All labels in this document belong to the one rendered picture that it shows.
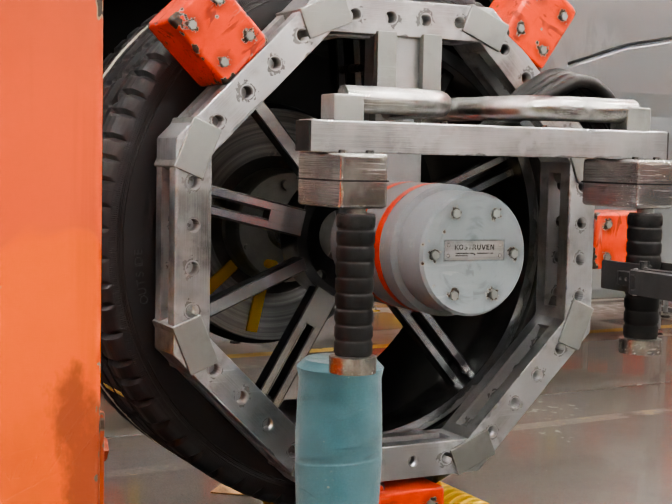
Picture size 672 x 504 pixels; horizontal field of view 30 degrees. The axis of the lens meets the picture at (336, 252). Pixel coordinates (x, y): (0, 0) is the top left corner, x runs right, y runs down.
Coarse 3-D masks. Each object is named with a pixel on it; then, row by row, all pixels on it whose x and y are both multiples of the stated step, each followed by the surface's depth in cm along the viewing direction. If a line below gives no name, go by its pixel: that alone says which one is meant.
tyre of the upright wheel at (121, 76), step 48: (240, 0) 138; (288, 0) 141; (432, 0) 150; (144, 48) 142; (144, 96) 134; (192, 96) 137; (144, 144) 135; (144, 192) 135; (144, 240) 136; (144, 288) 136; (144, 336) 136; (144, 384) 137; (144, 432) 154; (192, 432) 140; (240, 480) 143; (288, 480) 146; (432, 480) 156
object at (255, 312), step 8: (232, 264) 170; (224, 272) 169; (232, 272) 170; (216, 280) 169; (224, 280) 170; (216, 288) 169; (256, 296) 172; (264, 296) 172; (256, 304) 172; (256, 312) 172; (248, 320) 172; (256, 320) 172; (248, 328) 172; (256, 328) 172
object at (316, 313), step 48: (336, 48) 147; (288, 144) 145; (528, 192) 158; (288, 240) 149; (528, 240) 159; (240, 288) 144; (528, 288) 160; (288, 336) 147; (432, 336) 157; (480, 336) 162; (288, 384) 147; (384, 384) 168; (432, 384) 161; (384, 432) 152
